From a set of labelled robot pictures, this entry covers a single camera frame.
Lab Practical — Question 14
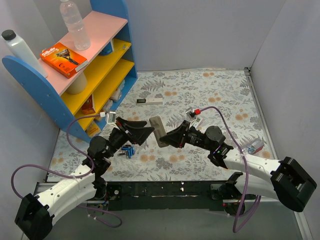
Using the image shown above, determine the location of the grey beige remote control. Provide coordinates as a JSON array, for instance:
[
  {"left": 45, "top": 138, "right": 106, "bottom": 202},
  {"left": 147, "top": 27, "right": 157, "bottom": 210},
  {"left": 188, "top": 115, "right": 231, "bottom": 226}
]
[{"left": 149, "top": 116, "right": 169, "bottom": 148}]

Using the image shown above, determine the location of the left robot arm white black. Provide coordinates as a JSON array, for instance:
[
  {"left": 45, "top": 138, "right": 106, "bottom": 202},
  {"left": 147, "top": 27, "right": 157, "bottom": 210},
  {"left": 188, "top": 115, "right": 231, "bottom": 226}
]
[{"left": 14, "top": 117, "right": 155, "bottom": 240}]

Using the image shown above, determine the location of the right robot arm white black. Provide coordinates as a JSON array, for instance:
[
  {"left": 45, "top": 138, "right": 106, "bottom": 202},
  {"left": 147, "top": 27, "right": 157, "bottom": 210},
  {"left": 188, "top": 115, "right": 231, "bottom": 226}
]
[{"left": 154, "top": 120, "right": 317, "bottom": 212}]

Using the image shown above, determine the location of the white air conditioner remote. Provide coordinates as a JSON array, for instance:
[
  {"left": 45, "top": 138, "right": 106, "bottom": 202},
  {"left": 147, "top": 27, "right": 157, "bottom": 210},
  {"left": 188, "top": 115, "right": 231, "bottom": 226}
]
[{"left": 192, "top": 117, "right": 202, "bottom": 129}]

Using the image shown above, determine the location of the pile of blue batteries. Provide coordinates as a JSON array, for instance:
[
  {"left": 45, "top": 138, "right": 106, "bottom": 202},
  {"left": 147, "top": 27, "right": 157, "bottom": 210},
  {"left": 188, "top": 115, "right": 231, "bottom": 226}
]
[{"left": 117, "top": 144, "right": 135, "bottom": 159}]

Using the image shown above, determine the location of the white slim remote black end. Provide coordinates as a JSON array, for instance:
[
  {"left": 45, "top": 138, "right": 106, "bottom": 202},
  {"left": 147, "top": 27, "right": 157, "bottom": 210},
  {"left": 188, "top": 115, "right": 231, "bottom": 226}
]
[{"left": 136, "top": 97, "right": 163, "bottom": 106}]

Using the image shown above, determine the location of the yellow sponge pack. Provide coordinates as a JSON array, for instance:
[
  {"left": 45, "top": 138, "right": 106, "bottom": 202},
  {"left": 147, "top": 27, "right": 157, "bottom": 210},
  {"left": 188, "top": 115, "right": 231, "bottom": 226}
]
[{"left": 85, "top": 121, "right": 101, "bottom": 138}]

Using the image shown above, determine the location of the orange box on shelf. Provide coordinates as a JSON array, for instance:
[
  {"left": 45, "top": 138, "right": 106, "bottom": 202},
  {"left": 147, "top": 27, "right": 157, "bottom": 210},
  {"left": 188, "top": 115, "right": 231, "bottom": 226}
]
[{"left": 81, "top": 93, "right": 96, "bottom": 115}]

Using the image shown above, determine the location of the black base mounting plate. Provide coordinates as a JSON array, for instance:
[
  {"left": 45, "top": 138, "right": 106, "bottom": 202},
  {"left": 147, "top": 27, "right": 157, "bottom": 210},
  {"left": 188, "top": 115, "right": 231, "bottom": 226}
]
[{"left": 105, "top": 180, "right": 241, "bottom": 211}]

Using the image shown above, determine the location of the blue pink yellow shelf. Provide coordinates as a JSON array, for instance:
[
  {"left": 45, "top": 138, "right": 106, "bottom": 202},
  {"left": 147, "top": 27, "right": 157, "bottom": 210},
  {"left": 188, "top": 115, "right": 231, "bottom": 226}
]
[{"left": 2, "top": 0, "right": 137, "bottom": 142}]

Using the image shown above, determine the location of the beige cylinder container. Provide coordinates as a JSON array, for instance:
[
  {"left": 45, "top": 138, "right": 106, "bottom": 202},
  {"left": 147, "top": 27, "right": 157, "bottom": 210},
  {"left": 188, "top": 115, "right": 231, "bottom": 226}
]
[{"left": 66, "top": 72, "right": 88, "bottom": 95}]

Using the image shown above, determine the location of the red silver battery box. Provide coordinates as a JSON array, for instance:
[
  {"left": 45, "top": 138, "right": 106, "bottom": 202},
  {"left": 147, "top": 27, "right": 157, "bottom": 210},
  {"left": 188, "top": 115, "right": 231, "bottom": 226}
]
[{"left": 243, "top": 138, "right": 265, "bottom": 155}]

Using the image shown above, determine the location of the orange Gillette razor box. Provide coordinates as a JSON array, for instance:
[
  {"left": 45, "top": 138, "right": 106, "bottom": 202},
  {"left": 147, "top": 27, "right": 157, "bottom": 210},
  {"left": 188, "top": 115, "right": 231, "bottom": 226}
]
[{"left": 39, "top": 42, "right": 88, "bottom": 79}]

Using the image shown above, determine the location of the clear plastic water bottle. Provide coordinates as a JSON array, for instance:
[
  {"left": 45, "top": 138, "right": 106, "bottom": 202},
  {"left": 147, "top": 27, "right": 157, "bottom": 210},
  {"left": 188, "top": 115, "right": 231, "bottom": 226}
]
[{"left": 59, "top": 0, "right": 91, "bottom": 51}]

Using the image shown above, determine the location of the white bottle black cap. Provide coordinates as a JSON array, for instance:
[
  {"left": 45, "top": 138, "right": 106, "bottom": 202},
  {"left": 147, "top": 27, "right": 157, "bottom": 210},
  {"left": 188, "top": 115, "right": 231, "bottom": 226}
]
[{"left": 1, "top": 29, "right": 48, "bottom": 78}]

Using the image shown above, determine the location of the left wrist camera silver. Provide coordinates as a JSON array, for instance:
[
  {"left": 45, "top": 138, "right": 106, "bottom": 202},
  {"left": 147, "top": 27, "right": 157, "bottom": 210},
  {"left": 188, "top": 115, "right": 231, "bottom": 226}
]
[{"left": 98, "top": 111, "right": 116, "bottom": 125}]

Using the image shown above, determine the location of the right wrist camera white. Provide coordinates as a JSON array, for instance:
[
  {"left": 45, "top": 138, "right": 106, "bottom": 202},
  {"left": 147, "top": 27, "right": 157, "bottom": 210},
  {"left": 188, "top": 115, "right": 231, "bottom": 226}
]
[{"left": 185, "top": 107, "right": 201, "bottom": 123}]

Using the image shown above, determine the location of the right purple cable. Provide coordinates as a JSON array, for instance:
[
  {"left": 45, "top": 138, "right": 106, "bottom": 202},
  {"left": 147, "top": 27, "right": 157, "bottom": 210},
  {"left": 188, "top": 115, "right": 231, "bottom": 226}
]
[{"left": 199, "top": 106, "right": 262, "bottom": 233}]

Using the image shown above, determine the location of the purple cable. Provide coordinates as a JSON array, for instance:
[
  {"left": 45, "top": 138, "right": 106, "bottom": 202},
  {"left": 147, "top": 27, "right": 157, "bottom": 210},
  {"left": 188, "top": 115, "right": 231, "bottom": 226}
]
[
  {"left": 199, "top": 106, "right": 262, "bottom": 233},
  {"left": 10, "top": 113, "right": 123, "bottom": 228}
]

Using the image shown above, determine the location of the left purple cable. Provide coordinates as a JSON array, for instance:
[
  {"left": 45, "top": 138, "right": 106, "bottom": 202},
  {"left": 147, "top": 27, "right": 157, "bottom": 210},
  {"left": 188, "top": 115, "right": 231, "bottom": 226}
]
[{"left": 10, "top": 113, "right": 123, "bottom": 228}]

